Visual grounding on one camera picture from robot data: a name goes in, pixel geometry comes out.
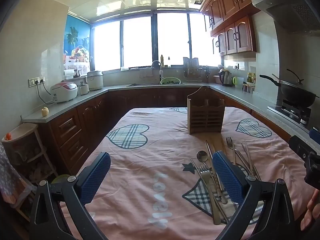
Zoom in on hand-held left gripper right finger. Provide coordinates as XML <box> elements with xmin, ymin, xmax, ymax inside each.
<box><xmin>212</xmin><ymin>151</ymin><xmax>295</xmax><ymax>240</ymax></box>

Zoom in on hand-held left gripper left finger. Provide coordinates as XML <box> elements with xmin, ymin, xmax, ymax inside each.
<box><xmin>29</xmin><ymin>151</ymin><xmax>111</xmax><ymax>240</ymax></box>

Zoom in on wooden utensil holder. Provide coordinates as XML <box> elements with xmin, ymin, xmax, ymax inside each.
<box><xmin>187</xmin><ymin>86</ymin><xmax>225</xmax><ymax>135</ymax></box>

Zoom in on person's right hand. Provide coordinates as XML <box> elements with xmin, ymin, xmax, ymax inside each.
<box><xmin>300</xmin><ymin>189</ymin><xmax>320</xmax><ymax>232</ymax></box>

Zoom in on gold metal fork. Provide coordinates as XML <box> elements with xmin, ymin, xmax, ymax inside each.
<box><xmin>199</xmin><ymin>165</ymin><xmax>222</xmax><ymax>225</ymax></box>

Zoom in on gas stove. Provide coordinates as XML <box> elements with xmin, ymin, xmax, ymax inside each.
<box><xmin>267</xmin><ymin>100</ymin><xmax>312</xmax><ymax>125</ymax></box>

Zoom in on metal spoon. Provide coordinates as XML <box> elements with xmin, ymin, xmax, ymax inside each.
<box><xmin>196</xmin><ymin>150</ymin><xmax>228</xmax><ymax>204</ymax></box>

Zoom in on silver metal fork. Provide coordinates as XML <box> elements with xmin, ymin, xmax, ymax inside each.
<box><xmin>226</xmin><ymin>137</ymin><xmax>238</xmax><ymax>167</ymax></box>

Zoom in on black wok with lid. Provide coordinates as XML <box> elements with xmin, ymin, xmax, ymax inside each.
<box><xmin>259</xmin><ymin>69</ymin><xmax>317</xmax><ymax>108</ymax></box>

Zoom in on dark wooden base cabinets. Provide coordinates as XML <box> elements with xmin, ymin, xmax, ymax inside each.
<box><xmin>47</xmin><ymin>87</ymin><xmax>253</xmax><ymax>174</ymax></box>

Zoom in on pink printed tablecloth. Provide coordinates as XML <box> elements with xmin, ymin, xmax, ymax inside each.
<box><xmin>60</xmin><ymin>107</ymin><xmax>313</xmax><ymax>240</ymax></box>

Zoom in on grey kitchen countertop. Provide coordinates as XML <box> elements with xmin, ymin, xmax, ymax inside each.
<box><xmin>22</xmin><ymin>82</ymin><xmax>320</xmax><ymax>140</ymax></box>

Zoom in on seasoning containers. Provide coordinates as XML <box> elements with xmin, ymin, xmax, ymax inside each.
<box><xmin>242</xmin><ymin>82</ymin><xmax>255</xmax><ymax>94</ymax></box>

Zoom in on floral cloth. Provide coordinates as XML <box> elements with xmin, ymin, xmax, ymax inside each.
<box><xmin>0</xmin><ymin>142</ymin><xmax>33</xmax><ymax>205</ymax></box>

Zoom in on small white cooker pot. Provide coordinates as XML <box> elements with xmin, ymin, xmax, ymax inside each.
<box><xmin>77</xmin><ymin>81</ymin><xmax>90</xmax><ymax>95</ymax></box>

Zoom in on white pink rice cooker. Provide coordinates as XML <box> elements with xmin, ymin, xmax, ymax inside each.
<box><xmin>50</xmin><ymin>81</ymin><xmax>78</xmax><ymax>103</ymax></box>

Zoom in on large white rice cooker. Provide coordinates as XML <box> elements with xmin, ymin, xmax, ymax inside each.
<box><xmin>86</xmin><ymin>70</ymin><xmax>104</xmax><ymax>91</ymax></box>

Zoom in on electric kettle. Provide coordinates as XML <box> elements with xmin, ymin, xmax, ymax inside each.
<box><xmin>219</xmin><ymin>69</ymin><xmax>232</xmax><ymax>87</ymax></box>

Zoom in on kitchen sink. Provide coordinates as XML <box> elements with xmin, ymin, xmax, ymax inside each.
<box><xmin>127</xmin><ymin>82</ymin><xmax>185</xmax><ymax>87</ymax></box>

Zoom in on green vegetable basin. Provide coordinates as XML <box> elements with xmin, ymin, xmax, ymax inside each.
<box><xmin>160</xmin><ymin>77</ymin><xmax>181</xmax><ymax>85</ymax></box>

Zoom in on dish rack with cutting board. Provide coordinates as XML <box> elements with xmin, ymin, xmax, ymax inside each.
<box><xmin>183</xmin><ymin>57</ymin><xmax>208</xmax><ymax>82</ymax></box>

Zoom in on curved metal faucet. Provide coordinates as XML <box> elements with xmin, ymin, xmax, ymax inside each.
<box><xmin>151</xmin><ymin>60</ymin><xmax>164</xmax><ymax>84</ymax></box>

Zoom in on range hood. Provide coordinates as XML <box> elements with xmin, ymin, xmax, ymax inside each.
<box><xmin>251</xmin><ymin>0</ymin><xmax>320</xmax><ymax>32</ymax></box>

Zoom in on large kitchen window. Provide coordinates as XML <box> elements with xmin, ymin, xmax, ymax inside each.
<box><xmin>92</xmin><ymin>12</ymin><xmax>222</xmax><ymax>72</ymax></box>

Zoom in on black power cord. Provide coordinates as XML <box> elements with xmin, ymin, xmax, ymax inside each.
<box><xmin>37</xmin><ymin>81</ymin><xmax>57</xmax><ymax>105</ymax></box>

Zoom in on wall power outlet strip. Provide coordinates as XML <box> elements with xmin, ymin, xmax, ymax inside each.
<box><xmin>28</xmin><ymin>76</ymin><xmax>45</xmax><ymax>87</ymax></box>

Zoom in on tropical fruit wall poster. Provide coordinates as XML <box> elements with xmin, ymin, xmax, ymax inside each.
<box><xmin>64</xmin><ymin>15</ymin><xmax>91</xmax><ymax>70</ymax></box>

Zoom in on wooden upper wall cabinets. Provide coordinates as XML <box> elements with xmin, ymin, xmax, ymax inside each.
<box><xmin>200</xmin><ymin>0</ymin><xmax>285</xmax><ymax>56</ymax></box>

